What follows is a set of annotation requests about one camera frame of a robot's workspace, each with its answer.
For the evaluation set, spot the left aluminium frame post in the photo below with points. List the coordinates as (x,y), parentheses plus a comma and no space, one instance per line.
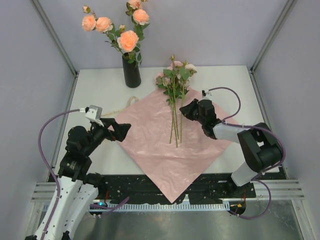
(50,29)

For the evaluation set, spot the pink flower bunch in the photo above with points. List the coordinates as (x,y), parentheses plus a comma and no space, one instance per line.
(174,81)

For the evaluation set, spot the aluminium frame post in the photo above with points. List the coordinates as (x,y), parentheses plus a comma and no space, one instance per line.
(50,29)
(276,28)

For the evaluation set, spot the white slotted cable duct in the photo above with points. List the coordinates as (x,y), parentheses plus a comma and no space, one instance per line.
(184,206)

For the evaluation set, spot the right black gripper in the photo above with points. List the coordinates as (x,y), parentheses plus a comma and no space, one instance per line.
(186,110)

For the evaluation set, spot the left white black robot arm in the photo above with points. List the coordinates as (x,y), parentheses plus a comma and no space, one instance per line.
(76,188)

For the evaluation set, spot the black conical vase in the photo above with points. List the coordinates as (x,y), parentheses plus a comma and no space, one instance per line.
(131,71)

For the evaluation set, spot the peach rose stem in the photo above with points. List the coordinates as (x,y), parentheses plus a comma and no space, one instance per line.
(139,17)
(129,43)
(102,25)

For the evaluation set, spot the purple wrapping paper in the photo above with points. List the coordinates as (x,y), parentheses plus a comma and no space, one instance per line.
(147,148)

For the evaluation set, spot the right aluminium frame post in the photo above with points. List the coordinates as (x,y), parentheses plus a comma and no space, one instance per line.
(276,28)

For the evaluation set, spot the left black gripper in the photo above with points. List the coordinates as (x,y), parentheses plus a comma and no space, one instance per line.
(120,130)

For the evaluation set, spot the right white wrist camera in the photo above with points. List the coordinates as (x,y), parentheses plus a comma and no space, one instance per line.
(206,94)

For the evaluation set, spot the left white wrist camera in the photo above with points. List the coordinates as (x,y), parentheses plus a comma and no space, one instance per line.
(93,114)

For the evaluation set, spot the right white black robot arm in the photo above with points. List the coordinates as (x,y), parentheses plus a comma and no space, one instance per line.
(260,147)

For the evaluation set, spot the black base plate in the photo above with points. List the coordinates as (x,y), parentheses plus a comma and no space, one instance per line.
(140,189)

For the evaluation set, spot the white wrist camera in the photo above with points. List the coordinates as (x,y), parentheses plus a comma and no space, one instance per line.
(93,114)
(206,94)

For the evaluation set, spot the aluminium front rail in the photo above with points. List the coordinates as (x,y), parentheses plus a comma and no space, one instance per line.
(281,190)

